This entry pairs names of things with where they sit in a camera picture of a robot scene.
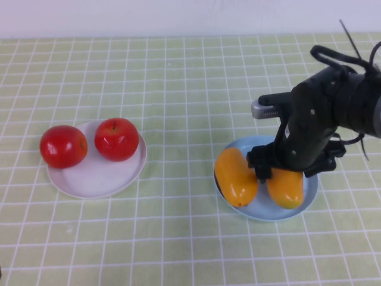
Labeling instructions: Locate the orange yellow mango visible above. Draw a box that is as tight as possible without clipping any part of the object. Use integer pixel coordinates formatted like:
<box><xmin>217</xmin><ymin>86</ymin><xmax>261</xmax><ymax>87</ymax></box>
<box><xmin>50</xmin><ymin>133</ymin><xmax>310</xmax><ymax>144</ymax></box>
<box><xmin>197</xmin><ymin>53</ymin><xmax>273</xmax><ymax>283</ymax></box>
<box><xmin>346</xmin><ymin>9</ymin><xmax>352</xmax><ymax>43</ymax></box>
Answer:
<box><xmin>214</xmin><ymin>147</ymin><xmax>259</xmax><ymax>209</ymax></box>

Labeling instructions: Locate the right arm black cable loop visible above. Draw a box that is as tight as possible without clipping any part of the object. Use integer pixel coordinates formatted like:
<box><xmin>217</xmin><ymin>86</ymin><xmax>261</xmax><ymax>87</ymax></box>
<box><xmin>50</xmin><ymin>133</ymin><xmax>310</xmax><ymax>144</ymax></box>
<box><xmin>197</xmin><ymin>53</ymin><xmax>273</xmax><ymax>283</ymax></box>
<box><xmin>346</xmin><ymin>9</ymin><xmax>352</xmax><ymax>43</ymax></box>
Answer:
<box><xmin>310</xmin><ymin>44</ymin><xmax>370</xmax><ymax>72</ymax></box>

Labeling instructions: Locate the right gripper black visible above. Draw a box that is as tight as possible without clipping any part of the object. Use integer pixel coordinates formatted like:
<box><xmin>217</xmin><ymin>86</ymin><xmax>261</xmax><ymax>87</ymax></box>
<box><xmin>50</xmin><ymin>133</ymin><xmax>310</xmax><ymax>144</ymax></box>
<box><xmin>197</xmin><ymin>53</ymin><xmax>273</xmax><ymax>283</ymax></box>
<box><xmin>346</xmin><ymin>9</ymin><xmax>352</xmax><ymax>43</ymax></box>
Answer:
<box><xmin>246</xmin><ymin>117</ymin><xmax>346</xmax><ymax>184</ymax></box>

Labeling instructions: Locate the orange mango with greenish end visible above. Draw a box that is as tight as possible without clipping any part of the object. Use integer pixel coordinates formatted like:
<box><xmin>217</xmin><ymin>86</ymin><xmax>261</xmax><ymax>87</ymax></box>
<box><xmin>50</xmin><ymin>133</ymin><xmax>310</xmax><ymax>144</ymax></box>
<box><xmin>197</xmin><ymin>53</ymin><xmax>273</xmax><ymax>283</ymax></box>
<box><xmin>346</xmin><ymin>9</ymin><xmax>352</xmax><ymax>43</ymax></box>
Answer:
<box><xmin>266</xmin><ymin>168</ymin><xmax>305</xmax><ymax>210</ymax></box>

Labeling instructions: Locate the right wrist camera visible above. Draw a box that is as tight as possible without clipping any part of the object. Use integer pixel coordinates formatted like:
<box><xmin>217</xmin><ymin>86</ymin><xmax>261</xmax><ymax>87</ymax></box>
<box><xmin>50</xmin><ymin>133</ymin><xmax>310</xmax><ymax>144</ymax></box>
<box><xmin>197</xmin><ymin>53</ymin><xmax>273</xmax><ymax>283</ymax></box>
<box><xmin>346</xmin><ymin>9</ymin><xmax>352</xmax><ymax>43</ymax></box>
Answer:
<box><xmin>251</xmin><ymin>91</ymin><xmax>295</xmax><ymax>120</ymax></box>

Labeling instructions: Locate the black zip tie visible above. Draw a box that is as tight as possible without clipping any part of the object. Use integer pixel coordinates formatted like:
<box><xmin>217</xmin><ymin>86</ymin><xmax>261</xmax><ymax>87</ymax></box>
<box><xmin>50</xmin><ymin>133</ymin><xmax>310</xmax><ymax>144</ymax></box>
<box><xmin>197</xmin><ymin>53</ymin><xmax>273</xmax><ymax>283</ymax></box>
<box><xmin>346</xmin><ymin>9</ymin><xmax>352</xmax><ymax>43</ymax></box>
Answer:
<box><xmin>358</xmin><ymin>133</ymin><xmax>370</xmax><ymax>162</ymax></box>
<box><xmin>339</xmin><ymin>19</ymin><xmax>363</xmax><ymax>61</ymax></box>

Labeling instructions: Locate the right camera black cable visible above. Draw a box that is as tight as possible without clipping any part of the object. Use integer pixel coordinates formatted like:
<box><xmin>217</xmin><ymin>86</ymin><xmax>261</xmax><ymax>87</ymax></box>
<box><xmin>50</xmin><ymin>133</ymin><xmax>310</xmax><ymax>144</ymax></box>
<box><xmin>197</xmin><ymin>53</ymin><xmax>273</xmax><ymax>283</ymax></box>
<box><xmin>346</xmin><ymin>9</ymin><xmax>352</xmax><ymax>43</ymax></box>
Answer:
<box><xmin>367</xmin><ymin>41</ymin><xmax>381</xmax><ymax>68</ymax></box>

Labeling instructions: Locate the red apple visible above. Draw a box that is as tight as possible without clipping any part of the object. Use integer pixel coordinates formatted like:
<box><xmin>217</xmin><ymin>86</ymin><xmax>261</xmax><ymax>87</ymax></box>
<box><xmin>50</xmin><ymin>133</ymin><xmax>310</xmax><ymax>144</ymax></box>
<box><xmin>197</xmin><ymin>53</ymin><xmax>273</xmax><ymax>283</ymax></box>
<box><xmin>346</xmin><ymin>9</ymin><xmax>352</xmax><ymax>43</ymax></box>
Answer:
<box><xmin>39</xmin><ymin>125</ymin><xmax>89</xmax><ymax>170</ymax></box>
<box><xmin>94</xmin><ymin>117</ymin><xmax>140</xmax><ymax>163</ymax></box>

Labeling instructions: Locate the white round plate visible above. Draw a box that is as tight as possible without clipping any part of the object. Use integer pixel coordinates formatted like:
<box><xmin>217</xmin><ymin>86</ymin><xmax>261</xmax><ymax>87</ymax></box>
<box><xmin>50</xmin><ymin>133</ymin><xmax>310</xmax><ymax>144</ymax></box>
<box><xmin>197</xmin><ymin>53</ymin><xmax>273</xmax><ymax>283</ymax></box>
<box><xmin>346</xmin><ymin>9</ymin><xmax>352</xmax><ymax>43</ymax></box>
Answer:
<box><xmin>46</xmin><ymin>119</ymin><xmax>148</xmax><ymax>200</ymax></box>

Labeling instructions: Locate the light blue round plate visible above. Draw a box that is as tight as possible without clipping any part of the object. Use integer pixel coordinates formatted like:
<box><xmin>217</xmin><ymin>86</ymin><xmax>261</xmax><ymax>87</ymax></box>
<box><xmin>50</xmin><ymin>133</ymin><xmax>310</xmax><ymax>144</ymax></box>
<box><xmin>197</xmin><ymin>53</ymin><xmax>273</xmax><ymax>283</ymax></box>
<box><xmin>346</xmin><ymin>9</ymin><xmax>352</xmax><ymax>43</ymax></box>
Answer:
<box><xmin>213</xmin><ymin>134</ymin><xmax>319</xmax><ymax>222</ymax></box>

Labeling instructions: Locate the green checkered tablecloth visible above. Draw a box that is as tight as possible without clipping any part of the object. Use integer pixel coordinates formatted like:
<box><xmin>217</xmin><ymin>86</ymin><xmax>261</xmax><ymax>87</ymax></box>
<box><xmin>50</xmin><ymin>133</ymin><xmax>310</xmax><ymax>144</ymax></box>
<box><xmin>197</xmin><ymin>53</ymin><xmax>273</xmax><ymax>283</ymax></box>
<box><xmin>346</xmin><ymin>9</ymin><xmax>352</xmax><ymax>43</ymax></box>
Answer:
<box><xmin>0</xmin><ymin>33</ymin><xmax>381</xmax><ymax>286</ymax></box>

